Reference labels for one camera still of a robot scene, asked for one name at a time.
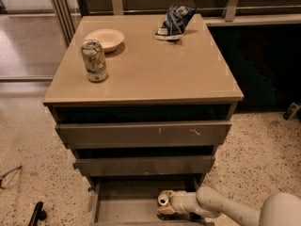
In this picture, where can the orange soda can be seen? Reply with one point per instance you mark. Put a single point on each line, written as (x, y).
(163, 200)

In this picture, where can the grey open bottom drawer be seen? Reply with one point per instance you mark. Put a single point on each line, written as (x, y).
(132, 201)

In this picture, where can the dark object at right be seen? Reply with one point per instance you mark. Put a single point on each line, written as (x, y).
(291, 111)

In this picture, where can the grey top drawer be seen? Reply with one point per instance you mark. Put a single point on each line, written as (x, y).
(143, 134)

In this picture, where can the grey middle drawer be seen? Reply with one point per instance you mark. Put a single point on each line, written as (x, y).
(145, 165)

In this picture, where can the black object on floor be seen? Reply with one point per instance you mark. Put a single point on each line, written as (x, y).
(38, 214)

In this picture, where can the white shallow bowl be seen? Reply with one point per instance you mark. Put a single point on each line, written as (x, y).
(109, 39)

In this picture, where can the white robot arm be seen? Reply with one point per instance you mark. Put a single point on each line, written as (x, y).
(279, 209)

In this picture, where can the thin metal rod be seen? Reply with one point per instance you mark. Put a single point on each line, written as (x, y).
(3, 175)

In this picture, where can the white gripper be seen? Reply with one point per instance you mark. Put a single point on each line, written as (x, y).
(181, 201)

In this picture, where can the grey three-drawer cabinet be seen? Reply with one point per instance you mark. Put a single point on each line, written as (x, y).
(149, 80)

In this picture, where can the blue white sneaker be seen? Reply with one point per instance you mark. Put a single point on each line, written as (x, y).
(176, 20)

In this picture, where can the green white soda can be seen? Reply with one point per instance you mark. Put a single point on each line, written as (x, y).
(94, 60)

